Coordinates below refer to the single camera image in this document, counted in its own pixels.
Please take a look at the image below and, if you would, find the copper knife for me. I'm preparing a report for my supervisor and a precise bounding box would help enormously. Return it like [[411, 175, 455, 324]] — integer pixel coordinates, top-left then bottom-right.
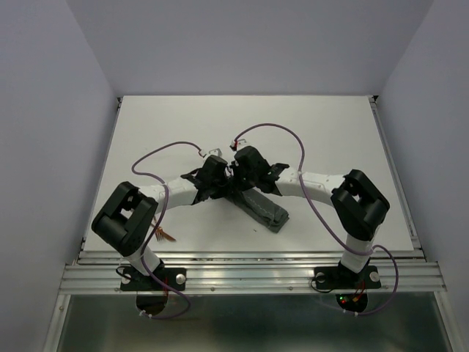
[[159, 231, 177, 242]]

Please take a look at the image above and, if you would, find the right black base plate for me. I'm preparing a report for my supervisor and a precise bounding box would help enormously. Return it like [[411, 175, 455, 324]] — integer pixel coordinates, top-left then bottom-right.
[[311, 260, 382, 291]]

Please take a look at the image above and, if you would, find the aluminium right side rail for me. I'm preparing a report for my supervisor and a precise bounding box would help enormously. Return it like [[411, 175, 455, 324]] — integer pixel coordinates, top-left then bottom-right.
[[367, 95, 426, 260]]

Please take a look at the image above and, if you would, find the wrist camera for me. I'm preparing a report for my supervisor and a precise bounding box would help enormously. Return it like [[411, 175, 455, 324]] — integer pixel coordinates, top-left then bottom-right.
[[199, 148, 223, 158], [229, 138, 251, 152]]

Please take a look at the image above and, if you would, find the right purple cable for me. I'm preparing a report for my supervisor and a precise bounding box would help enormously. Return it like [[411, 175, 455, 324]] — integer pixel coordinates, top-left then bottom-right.
[[230, 122, 400, 318]]

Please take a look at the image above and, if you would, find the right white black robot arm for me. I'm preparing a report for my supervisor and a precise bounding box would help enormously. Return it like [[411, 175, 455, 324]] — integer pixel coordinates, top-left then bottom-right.
[[233, 146, 390, 286]]

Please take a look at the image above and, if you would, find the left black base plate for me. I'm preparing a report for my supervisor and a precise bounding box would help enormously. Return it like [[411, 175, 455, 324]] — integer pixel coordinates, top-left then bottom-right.
[[116, 265, 187, 292]]

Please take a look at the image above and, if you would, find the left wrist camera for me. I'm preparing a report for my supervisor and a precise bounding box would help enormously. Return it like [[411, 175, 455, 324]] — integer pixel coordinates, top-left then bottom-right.
[[199, 148, 223, 158]]

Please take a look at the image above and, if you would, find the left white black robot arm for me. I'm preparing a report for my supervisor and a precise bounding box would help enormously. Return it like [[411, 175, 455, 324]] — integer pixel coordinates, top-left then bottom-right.
[[91, 155, 229, 292]]

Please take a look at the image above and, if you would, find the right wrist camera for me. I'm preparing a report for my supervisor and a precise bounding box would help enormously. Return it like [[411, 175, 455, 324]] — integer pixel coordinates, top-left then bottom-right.
[[229, 138, 251, 152]]

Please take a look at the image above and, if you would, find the copper fork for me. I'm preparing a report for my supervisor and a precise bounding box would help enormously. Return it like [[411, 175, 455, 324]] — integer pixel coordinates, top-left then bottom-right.
[[153, 216, 165, 242]]

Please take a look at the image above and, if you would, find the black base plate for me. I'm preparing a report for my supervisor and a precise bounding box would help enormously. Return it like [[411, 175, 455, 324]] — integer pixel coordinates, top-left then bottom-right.
[[116, 265, 187, 292], [311, 260, 382, 291]]

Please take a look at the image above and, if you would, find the aluminium rail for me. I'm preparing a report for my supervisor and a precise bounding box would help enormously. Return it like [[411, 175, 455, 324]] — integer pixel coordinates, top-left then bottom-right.
[[59, 250, 447, 295], [367, 95, 426, 260]]

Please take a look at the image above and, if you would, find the grey cloth napkin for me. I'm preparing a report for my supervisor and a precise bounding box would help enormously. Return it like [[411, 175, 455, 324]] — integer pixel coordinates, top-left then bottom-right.
[[226, 188, 289, 233]]

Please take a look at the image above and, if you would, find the aluminium front rail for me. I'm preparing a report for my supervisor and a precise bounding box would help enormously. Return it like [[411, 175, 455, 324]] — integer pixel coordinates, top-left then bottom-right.
[[59, 250, 447, 295]]

